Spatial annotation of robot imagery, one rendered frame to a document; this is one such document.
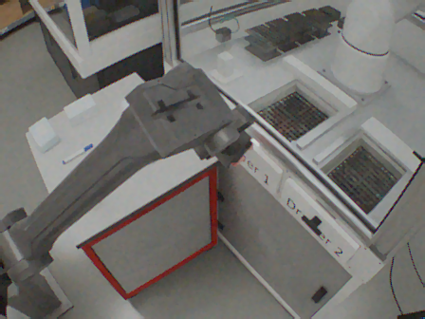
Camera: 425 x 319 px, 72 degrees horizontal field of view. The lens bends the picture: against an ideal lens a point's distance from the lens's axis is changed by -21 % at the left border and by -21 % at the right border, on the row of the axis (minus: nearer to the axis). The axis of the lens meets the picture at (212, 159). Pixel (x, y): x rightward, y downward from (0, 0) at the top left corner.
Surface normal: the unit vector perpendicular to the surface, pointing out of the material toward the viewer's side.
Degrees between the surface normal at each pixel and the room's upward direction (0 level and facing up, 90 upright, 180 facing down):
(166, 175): 0
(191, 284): 0
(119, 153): 50
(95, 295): 0
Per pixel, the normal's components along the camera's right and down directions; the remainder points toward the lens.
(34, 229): -0.30, 0.16
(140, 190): -0.01, -0.62
